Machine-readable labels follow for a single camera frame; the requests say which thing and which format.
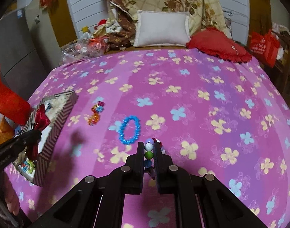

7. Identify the teal green bead bracelet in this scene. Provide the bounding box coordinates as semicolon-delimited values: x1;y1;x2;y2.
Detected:
21;159;37;175

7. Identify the blue bead bracelet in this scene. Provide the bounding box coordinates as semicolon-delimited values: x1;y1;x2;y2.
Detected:
118;115;141;146

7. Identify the cream dotted scrunchie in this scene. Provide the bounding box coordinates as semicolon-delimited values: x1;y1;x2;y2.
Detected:
45;94;69;123

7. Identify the multicolour bead bracelet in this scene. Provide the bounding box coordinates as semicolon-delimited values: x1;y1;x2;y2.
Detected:
143;137;167;180

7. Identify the orange heart bead bracelet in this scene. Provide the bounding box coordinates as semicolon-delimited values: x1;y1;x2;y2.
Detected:
87;100;105;126

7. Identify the person left hand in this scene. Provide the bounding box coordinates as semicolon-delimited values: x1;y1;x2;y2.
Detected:
2;172;20;216

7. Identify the orange plastic basket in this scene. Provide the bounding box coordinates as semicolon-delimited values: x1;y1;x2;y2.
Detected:
0;118;15;145

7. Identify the red gift bag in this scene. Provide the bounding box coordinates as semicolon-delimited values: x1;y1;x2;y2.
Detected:
0;78;32;126

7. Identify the striped white tray box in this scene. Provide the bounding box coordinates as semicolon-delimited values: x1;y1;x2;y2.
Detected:
13;91;78;186

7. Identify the pink floral bed sheet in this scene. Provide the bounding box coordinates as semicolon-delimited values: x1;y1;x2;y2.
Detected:
7;49;290;227

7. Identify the wooden shelf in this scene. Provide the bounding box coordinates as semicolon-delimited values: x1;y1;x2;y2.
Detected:
272;23;290;109

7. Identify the santa plush toy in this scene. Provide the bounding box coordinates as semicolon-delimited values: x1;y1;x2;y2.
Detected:
93;19;107;38

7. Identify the red heart pillow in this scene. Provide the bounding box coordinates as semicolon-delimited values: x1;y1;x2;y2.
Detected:
186;27;252;63

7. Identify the red bag on shelf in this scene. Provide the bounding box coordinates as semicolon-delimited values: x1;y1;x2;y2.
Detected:
249;29;280;68

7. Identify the white cushion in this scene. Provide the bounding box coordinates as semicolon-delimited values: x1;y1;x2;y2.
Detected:
133;10;190;47

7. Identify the floral beige quilt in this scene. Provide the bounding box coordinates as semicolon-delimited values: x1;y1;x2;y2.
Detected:
106;0;231;38

